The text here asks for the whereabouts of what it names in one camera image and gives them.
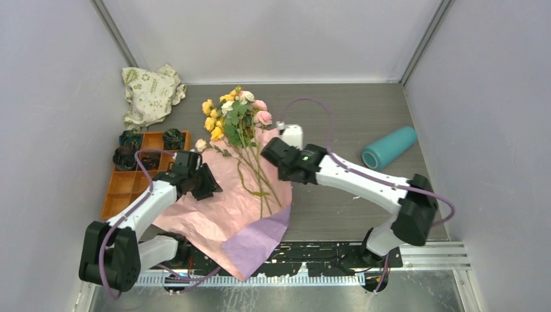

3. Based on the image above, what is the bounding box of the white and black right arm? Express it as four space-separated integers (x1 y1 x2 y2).
261 138 437 267

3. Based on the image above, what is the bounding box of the aluminium slotted rail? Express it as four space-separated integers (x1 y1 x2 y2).
94 272 366 288

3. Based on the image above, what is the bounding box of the dark rolled fabric middle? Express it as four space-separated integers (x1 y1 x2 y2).
139 153 160 171

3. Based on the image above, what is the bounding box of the dark rolled fabric middle-left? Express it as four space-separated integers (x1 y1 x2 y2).
112 146 137 172

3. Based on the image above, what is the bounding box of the pink wrapping paper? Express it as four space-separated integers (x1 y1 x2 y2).
154 129 292 274

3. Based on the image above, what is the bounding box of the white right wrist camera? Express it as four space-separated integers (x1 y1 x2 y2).
276 121 304 150

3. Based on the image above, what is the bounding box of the printed cream cloth bag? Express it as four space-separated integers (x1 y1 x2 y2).
122 64 187 130

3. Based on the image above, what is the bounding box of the teal cylindrical vase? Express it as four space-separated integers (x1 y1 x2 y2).
361 126 418 171

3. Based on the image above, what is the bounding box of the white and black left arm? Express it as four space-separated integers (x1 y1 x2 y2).
78 149 222 294

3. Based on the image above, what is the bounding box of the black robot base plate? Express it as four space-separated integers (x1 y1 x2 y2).
163 241 383 277

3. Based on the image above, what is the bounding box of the purple wrapping paper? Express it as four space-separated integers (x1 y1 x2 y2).
222 206 291 281

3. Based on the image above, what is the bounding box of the dark rolled fabric top-left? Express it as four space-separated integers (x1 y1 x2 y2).
119 129 143 150

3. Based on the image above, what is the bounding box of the orange compartment tray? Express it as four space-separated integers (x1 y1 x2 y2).
100 131 192 220

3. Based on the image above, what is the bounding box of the artificial flower bouquet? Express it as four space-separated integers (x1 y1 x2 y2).
195 86 283 217

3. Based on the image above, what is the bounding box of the dark rolled fabric top-right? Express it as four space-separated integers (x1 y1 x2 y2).
161 128 185 150

